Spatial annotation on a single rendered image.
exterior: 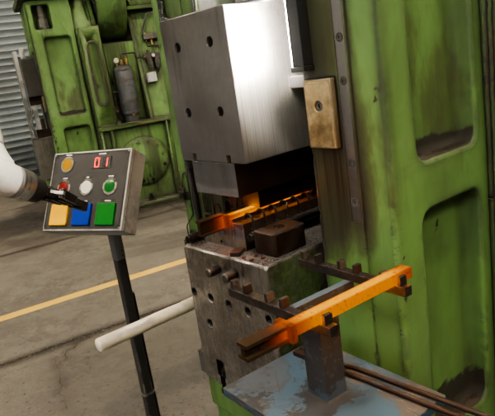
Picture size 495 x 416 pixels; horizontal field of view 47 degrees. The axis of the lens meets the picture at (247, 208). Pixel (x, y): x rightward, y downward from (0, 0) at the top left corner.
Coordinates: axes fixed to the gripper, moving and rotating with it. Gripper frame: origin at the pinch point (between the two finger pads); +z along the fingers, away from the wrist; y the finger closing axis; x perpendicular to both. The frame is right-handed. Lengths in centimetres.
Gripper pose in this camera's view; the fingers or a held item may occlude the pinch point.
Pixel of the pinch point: (77, 204)
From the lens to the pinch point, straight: 183.8
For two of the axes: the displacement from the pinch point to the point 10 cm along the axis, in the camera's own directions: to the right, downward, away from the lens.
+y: 9.0, -0.2, -4.4
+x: 0.9, -9.7, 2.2
